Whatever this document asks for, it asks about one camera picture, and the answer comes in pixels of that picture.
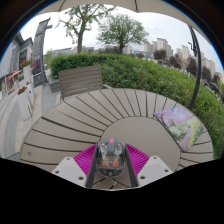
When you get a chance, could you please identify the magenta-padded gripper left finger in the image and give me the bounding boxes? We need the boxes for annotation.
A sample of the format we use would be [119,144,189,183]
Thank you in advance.
[51,143,100,190]

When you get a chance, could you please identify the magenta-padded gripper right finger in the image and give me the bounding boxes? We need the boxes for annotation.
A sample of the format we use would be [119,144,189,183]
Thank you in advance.
[123,143,174,188]

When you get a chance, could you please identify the transparent computer mouse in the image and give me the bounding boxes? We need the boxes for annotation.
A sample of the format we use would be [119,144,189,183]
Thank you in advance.
[95,138,127,178]

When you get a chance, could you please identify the brown slatted chair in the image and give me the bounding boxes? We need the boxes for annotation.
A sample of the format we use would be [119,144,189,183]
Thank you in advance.
[57,65,111,101]

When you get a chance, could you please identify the green hedge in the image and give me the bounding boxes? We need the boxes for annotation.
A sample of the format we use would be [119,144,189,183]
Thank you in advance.
[49,52,224,159]

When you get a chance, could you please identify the dark curved umbrella pole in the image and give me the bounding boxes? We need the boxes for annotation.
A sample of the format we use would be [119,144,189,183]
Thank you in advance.
[188,25,203,111]

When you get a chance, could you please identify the tall grey sign pillar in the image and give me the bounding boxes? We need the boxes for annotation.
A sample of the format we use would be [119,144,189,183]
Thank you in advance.
[32,18,53,88]

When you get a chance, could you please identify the grey shopfront building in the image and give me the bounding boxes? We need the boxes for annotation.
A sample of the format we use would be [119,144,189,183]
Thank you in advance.
[0,31,34,101]

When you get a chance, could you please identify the distant apartment blocks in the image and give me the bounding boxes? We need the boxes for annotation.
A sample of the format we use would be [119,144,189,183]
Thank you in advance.
[143,37,224,83]

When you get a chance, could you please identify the slender sparse tree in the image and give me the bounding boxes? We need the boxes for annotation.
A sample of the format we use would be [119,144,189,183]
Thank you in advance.
[58,3,116,54]

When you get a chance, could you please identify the round leafy tree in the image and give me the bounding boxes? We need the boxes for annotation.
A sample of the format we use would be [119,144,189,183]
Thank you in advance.
[96,13,149,54]

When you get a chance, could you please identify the beige umbrella canopy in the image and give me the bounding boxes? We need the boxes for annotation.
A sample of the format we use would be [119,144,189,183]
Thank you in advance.
[39,0,201,26]

